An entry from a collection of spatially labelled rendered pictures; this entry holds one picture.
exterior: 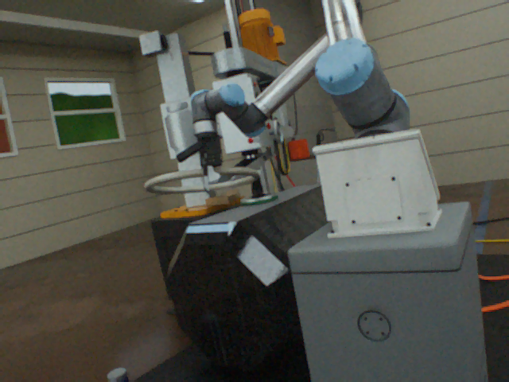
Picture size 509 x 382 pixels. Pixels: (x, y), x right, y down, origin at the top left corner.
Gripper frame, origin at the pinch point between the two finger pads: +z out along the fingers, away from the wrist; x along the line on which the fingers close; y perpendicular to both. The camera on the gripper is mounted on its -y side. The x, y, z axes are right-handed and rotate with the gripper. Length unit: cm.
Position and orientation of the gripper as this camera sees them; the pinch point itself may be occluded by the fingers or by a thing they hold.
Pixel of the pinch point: (205, 189)
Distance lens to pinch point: 151.5
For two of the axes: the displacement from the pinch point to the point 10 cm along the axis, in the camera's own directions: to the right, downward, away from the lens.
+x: -1.5, 1.2, 9.8
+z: 1.2, 9.9, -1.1
